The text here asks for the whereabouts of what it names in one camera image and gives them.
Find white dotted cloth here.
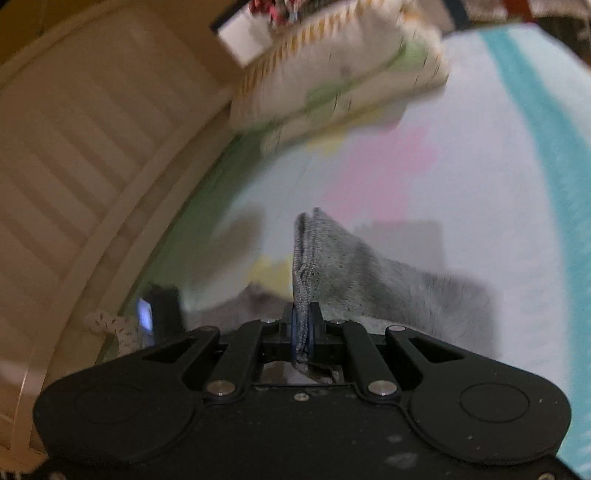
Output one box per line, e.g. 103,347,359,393
85,311,139,356

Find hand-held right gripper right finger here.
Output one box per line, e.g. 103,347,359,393
308,302,467,398

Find pile of colourful clothes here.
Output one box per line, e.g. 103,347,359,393
249,0,324,24

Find white wooden bed frame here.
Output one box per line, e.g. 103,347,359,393
0,0,278,472

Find grey pants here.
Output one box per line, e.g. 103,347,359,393
247,208,495,384

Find floral folded pillow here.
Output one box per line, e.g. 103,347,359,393
228,0,451,158

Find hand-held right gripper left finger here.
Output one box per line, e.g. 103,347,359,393
134,304,297,397

